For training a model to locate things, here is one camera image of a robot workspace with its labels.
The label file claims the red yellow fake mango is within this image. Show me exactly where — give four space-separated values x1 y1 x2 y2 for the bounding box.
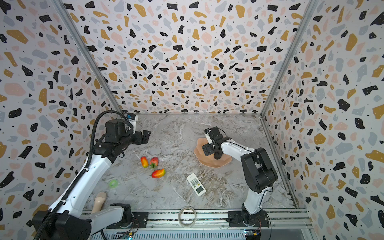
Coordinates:
151 169 166 179

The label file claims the aluminium corner post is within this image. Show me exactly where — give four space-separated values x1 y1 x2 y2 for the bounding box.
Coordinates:
261 0 319 119
51 1 123 114

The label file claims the white remote control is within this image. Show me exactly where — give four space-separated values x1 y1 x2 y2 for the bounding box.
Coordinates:
187 174 206 197

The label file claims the aluminium right corner post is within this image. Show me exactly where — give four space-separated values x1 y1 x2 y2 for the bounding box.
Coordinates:
261 0 319 119

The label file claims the red orange fake peach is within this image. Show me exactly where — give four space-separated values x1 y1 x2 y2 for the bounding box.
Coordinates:
141 157 149 168

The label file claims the clear tape roll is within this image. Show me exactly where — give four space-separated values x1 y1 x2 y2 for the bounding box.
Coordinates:
178 206 197 228

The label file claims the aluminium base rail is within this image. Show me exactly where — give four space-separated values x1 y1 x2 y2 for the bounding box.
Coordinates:
80 208 313 240

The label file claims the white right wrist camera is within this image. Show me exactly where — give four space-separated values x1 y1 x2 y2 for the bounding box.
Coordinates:
204 127 223 145

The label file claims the black corrugated cable conduit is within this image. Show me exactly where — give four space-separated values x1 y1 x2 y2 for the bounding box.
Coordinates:
32 110 130 240

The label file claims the green fake lime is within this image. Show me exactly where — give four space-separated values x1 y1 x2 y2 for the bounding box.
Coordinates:
109 179 119 189

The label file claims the red fake strawberry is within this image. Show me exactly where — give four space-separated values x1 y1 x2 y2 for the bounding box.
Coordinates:
149 157 159 169

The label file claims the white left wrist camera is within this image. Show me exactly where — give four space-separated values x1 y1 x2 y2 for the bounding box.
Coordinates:
125 112 138 132

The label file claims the pink wavy fruit bowl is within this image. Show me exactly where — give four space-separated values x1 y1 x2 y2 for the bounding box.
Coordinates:
194 138 232 168

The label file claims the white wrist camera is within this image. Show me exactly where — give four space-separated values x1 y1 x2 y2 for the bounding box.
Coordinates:
125 112 138 132
204 127 223 145

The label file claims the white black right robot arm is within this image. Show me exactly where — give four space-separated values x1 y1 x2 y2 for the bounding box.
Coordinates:
202 127 278 226

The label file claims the aluminium left corner post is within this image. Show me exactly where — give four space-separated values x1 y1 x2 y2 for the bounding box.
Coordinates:
51 1 123 114

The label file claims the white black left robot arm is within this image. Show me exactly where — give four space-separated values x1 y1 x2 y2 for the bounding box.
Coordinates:
32 119 151 240

